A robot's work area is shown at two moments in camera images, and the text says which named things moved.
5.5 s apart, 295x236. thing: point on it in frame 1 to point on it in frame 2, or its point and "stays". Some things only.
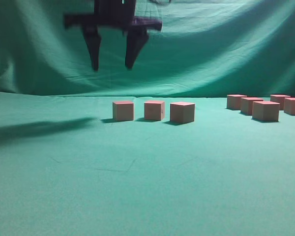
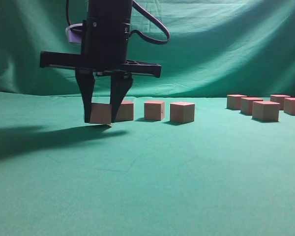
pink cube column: x=123 y=110 stays
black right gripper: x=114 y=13 to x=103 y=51
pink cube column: x=182 y=112 stays
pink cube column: x=266 y=111 stays
